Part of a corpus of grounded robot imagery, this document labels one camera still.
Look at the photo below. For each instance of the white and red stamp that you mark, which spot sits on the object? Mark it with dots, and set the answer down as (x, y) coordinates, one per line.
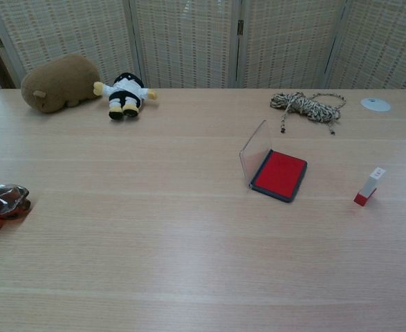
(368, 185)

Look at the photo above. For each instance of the red ink pad clear lid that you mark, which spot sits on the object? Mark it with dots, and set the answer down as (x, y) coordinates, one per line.
(280, 174)

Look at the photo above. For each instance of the black and white plush doll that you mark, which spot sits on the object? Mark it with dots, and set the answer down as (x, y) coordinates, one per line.
(126, 93)

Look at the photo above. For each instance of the woven folding screen panel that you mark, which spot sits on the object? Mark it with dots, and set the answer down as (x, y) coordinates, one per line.
(67, 31)
(382, 45)
(185, 41)
(289, 41)

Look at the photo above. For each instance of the brown capybara plush toy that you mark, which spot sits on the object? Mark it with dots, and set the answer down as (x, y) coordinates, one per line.
(59, 81)

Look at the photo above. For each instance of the white round grommet cover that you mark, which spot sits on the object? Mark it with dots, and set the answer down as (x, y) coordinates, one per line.
(375, 104)

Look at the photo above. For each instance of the dark sausage snack package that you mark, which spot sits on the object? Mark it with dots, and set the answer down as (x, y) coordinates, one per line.
(2, 200)

